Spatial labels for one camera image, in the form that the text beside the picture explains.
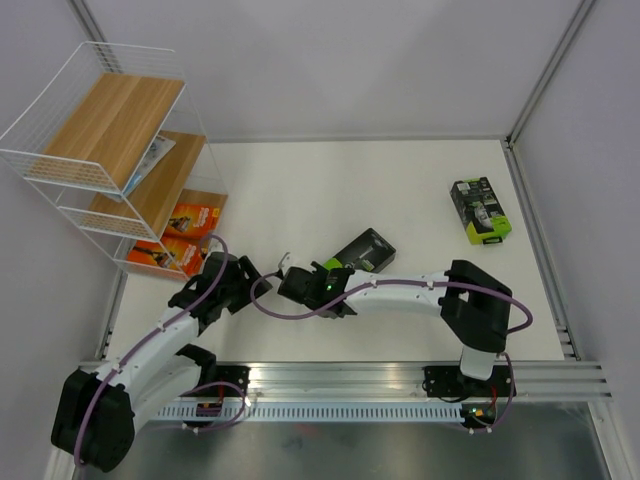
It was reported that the black green razor box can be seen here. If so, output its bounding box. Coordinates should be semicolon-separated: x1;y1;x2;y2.
323;228;396;273
450;177;512;245

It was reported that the orange Gillette Fusion5 razor box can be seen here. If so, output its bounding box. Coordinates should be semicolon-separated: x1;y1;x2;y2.
164;203;221;239

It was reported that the white Gillette SkinGuard razor pack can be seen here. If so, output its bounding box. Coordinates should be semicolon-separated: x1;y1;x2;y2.
123;135;176;196

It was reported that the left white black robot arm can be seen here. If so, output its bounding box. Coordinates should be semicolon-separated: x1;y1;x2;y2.
51;252;272;472

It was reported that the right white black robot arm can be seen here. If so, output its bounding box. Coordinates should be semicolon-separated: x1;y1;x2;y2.
278;260;513;395

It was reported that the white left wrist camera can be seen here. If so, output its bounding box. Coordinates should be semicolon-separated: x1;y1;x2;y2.
278;252;293;273

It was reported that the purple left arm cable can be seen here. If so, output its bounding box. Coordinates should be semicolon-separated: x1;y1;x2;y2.
72;233;251;469

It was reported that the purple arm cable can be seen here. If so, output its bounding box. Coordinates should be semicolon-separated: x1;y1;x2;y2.
249;269;534;436
72;233;251;469

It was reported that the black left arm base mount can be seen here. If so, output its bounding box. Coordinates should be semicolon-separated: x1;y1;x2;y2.
182;364;250;399

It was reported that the white slotted cable duct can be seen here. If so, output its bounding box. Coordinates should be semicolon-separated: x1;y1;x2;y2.
155;402;462;423

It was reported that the aluminium table rail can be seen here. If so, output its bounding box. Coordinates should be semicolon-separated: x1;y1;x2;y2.
244;360;612;402

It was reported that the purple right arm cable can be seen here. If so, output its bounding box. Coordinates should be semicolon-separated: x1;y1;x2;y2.
249;269;534;436

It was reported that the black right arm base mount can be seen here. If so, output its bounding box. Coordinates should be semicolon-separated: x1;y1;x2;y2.
422;365;514;402

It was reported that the white wire wooden shelf rack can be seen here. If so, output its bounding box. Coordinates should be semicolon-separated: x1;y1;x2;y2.
1;41;227;281

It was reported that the aluminium corner frame post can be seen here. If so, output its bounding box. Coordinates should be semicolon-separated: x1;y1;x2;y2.
505;0;599;150

